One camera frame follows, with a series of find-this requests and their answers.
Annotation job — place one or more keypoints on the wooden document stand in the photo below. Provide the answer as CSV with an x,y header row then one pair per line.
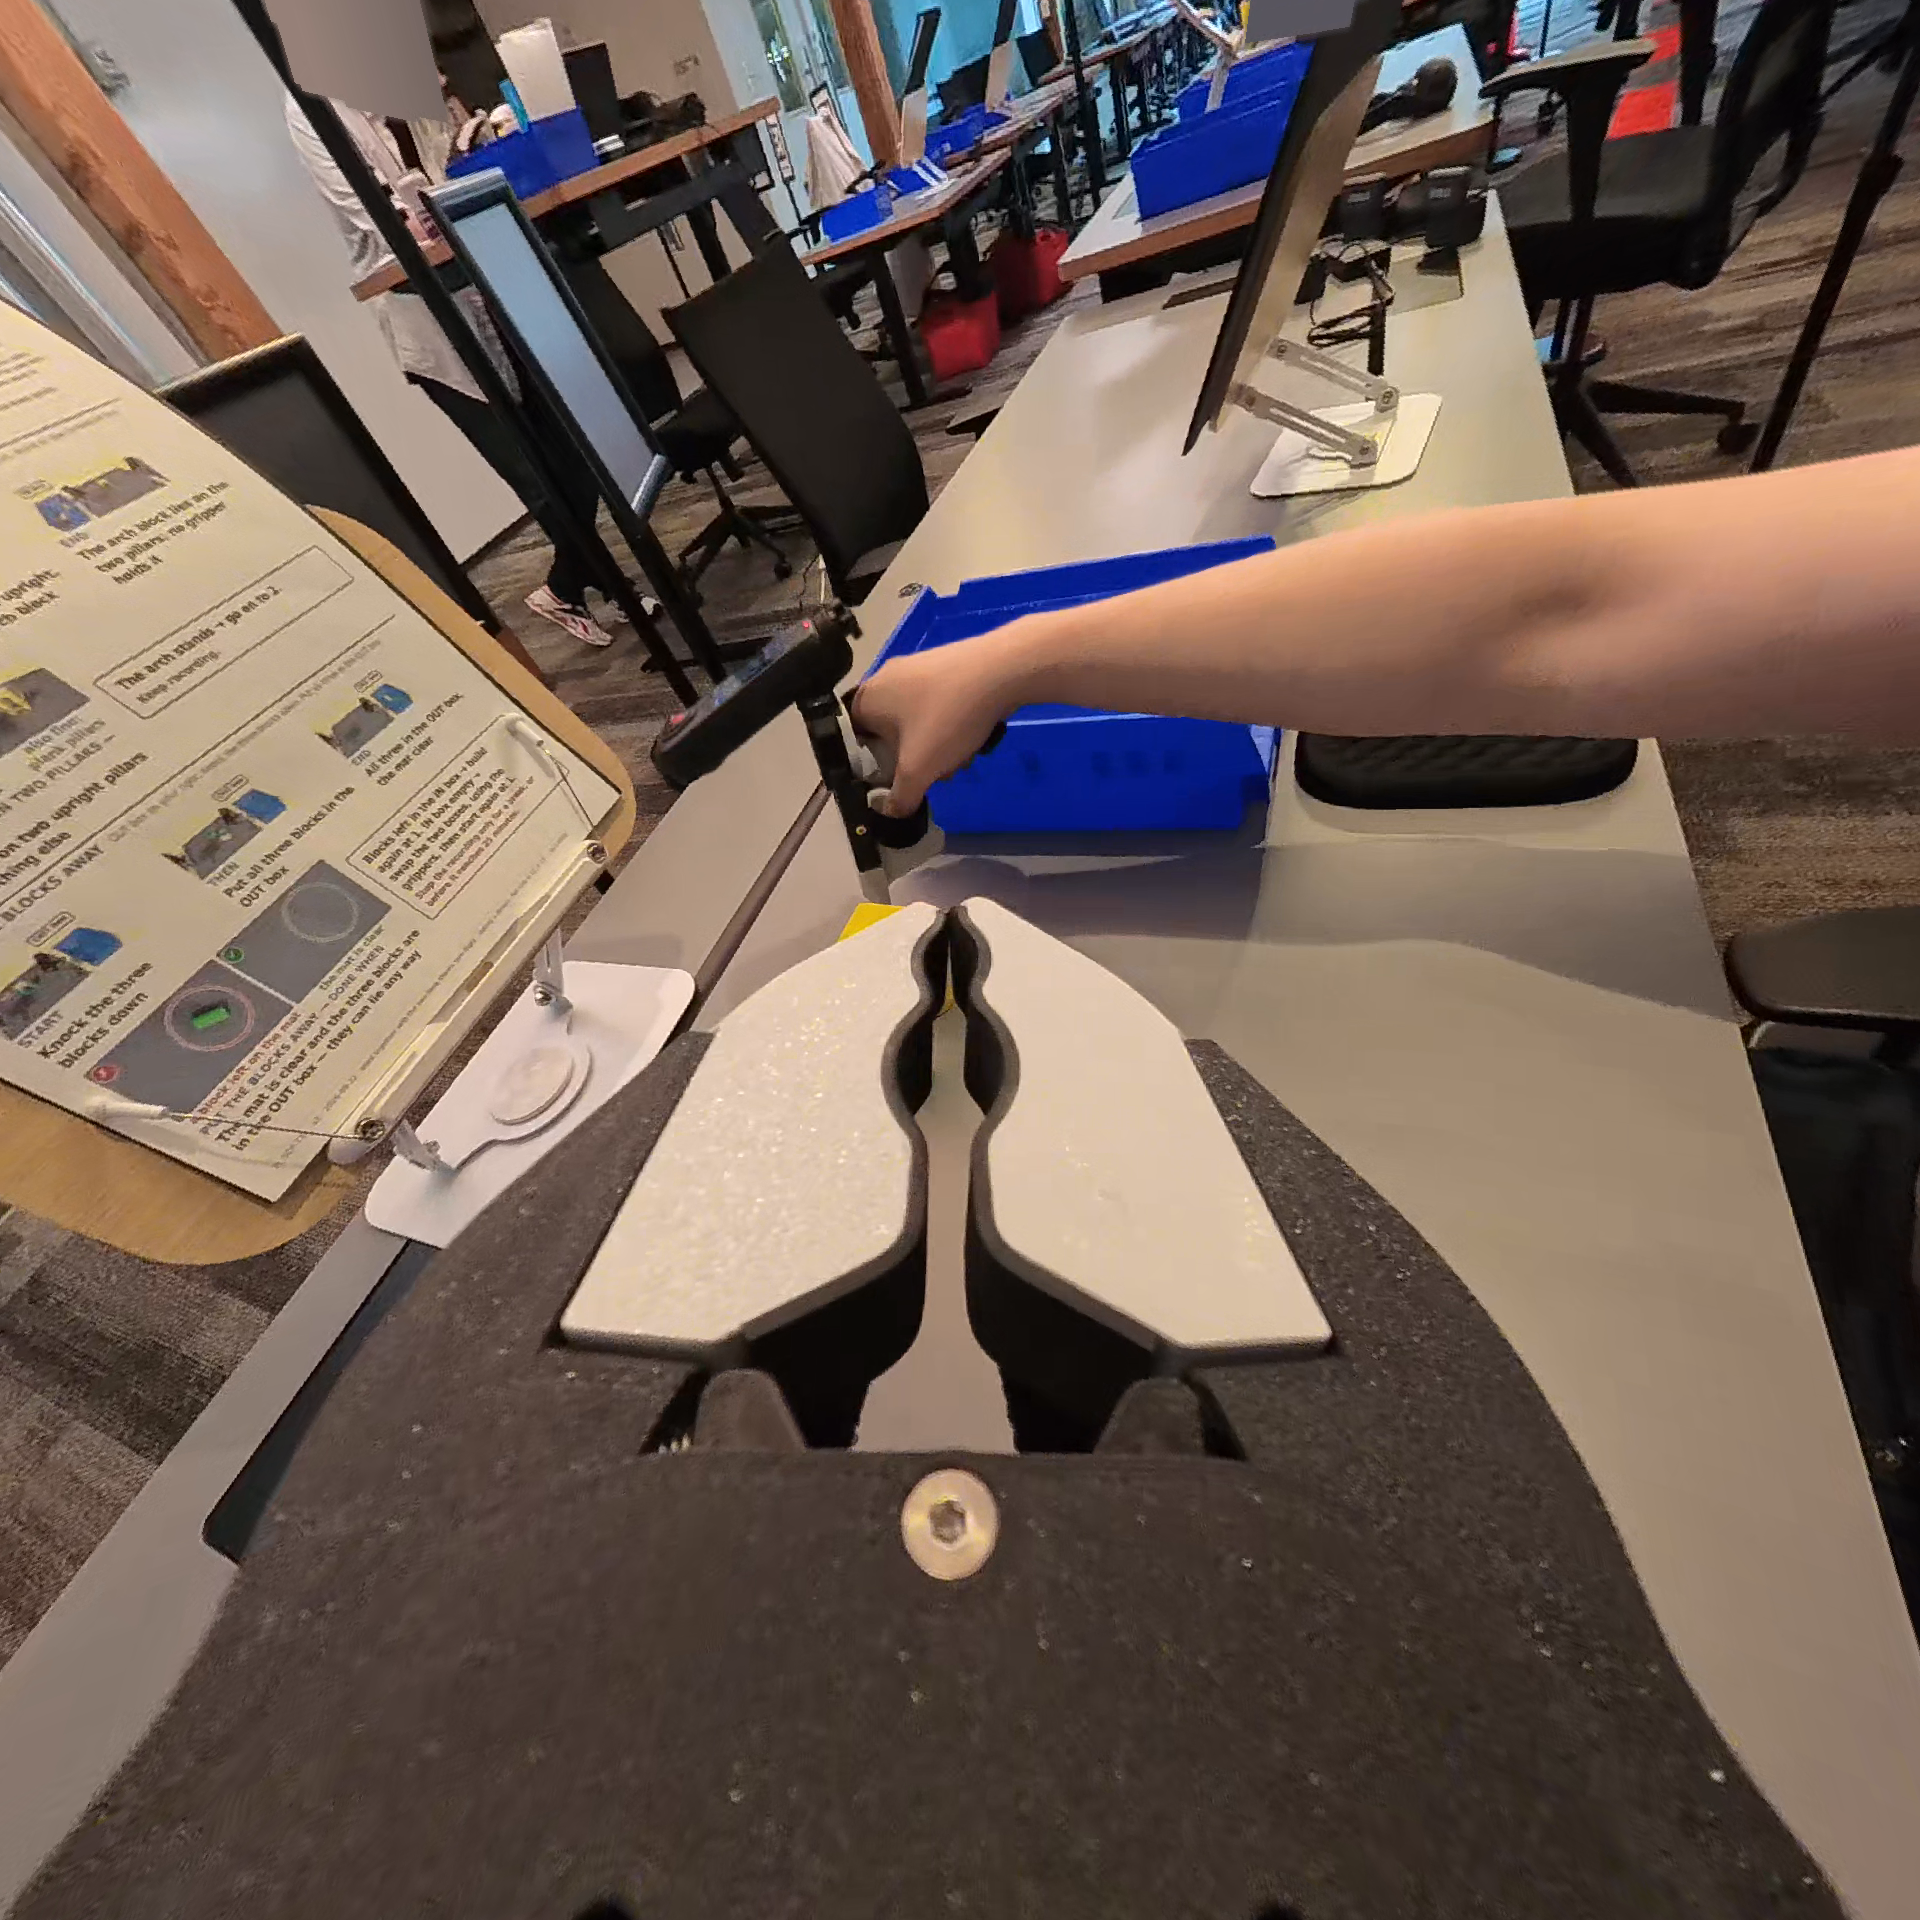
x,y
1291,241
541,1081

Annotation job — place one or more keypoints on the person's right forearm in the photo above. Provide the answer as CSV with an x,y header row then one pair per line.
x,y
1499,616

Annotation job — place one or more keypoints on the black mesh pad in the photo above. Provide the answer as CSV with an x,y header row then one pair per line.
x,y
1471,768

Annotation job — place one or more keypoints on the yellow arch block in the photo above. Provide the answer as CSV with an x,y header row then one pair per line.
x,y
865,919

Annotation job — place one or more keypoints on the red plastic bins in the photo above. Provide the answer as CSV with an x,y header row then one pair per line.
x,y
990,301

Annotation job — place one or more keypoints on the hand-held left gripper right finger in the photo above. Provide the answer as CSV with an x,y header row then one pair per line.
x,y
1154,1171

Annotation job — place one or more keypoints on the person's right hand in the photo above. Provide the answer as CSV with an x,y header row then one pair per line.
x,y
947,721

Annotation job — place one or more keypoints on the black office chair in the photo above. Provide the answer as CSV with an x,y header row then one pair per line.
x,y
1831,968
1650,182
795,405

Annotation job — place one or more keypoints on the blue plastic bin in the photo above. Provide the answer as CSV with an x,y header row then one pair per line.
x,y
541,151
1126,767
1216,135

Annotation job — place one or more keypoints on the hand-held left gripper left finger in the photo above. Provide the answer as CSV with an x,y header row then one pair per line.
x,y
766,1171

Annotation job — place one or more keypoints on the black metal pole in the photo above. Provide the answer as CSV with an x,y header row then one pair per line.
x,y
1835,227

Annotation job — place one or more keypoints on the printed instruction sheet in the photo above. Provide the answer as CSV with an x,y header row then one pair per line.
x,y
240,813

